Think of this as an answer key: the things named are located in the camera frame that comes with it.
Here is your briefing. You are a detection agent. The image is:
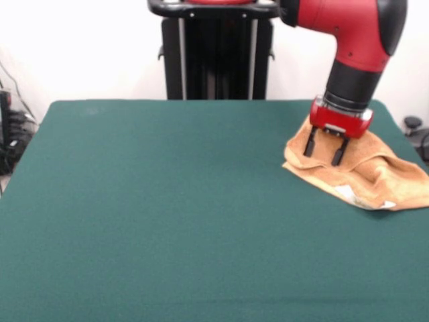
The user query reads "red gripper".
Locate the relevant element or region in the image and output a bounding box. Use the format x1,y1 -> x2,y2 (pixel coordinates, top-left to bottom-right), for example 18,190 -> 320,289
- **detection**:
302,95 -> 374,167

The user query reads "orange terry towel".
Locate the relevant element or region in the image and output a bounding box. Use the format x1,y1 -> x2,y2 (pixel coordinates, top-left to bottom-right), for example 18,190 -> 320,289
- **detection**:
282,117 -> 429,211

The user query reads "black office chair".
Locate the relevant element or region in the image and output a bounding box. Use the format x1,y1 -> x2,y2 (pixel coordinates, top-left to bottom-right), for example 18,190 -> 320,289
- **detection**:
403,115 -> 429,159

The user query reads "dark green table cloth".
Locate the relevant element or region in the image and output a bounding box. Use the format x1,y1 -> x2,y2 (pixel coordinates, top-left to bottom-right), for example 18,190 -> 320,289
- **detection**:
0,99 -> 429,322

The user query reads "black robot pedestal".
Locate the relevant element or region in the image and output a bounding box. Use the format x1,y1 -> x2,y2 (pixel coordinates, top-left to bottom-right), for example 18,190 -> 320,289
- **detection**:
146,0 -> 288,101

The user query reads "black electronics with cables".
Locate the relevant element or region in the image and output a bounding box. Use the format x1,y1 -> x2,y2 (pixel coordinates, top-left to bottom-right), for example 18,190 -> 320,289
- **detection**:
0,60 -> 40,177

